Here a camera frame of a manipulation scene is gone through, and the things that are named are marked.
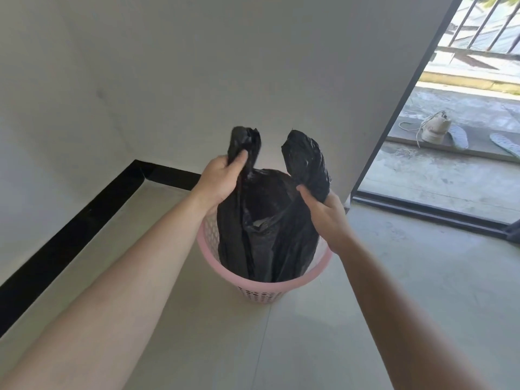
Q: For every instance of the person's left thumb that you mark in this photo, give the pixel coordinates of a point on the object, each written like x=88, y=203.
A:
x=237, y=161

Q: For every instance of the black sliding door frame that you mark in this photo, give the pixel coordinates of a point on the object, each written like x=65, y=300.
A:
x=410, y=158

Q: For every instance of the beige sneaker with laces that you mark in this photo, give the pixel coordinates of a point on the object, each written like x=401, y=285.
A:
x=435, y=131

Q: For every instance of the black baseboard strip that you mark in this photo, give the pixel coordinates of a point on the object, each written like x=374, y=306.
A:
x=77, y=235

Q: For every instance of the black plastic garbage bag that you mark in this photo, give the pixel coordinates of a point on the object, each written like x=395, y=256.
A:
x=273, y=211

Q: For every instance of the person's left forearm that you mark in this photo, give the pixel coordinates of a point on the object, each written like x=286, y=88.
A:
x=103, y=296

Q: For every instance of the pink plastic waste basket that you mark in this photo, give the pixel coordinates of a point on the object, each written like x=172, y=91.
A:
x=260, y=280

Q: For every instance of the white shoe insole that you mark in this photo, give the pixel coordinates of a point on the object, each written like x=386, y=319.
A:
x=458, y=136
x=506, y=144

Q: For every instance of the person's left hand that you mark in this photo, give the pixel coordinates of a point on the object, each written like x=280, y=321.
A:
x=217, y=182

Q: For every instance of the person's right thumb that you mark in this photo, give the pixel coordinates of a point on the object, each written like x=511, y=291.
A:
x=306, y=195

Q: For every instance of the person's right hand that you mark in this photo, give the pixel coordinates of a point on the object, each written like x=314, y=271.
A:
x=331, y=217

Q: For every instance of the black metal balcony railing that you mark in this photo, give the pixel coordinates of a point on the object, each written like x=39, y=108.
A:
x=483, y=26

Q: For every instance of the person's right forearm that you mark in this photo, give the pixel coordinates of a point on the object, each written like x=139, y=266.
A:
x=400, y=316

